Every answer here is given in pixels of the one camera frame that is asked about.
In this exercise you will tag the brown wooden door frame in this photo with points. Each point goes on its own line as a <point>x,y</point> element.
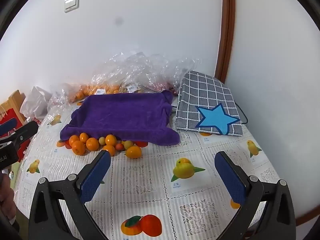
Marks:
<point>226,30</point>

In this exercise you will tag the white lace fruit-print tablecloth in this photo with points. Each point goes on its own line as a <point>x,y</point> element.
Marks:
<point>155,180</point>

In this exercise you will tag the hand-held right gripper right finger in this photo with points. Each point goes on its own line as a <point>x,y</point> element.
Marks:
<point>230,180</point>

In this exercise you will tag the person's left hand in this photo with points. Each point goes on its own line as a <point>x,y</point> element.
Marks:
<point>6,197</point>

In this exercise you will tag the purple towel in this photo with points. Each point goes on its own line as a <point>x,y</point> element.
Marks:
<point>125,115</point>

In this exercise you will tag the brown cardboard box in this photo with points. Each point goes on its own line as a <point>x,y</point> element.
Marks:
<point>15,97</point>

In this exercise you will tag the clear plastic bag red fruit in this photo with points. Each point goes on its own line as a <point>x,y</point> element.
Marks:
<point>170,72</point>

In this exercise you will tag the pile of mixed small fruits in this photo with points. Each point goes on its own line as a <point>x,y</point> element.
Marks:
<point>105,145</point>

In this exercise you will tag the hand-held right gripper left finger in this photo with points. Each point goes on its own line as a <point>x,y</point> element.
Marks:
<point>96,177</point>

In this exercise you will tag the white light switch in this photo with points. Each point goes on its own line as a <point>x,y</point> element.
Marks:
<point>71,3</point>

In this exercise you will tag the clear plastic bag of oranges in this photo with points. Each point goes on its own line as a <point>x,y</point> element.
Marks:
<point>100,88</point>

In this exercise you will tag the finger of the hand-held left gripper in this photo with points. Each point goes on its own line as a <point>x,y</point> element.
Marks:
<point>7,126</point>
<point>25,131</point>

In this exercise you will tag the brown wooden baseboard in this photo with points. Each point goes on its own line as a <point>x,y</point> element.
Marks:
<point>310,216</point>

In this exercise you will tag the white plastic bag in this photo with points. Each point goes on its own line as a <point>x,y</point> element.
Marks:
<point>35,102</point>

